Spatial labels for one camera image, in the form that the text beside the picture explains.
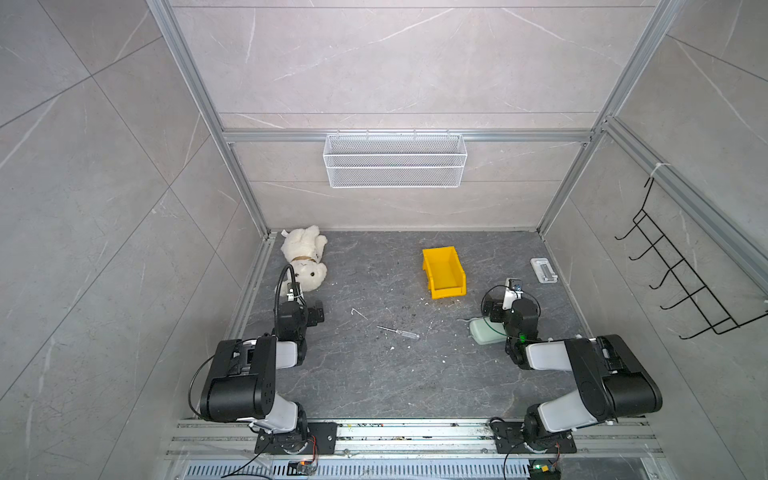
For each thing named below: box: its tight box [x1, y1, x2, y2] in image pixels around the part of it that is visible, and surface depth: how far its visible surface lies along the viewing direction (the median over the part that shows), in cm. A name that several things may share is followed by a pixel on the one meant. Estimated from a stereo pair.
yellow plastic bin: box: [422, 246, 467, 300], surface depth 106 cm
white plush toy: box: [280, 225, 328, 296], surface depth 105 cm
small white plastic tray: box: [530, 257, 558, 283], surface depth 109 cm
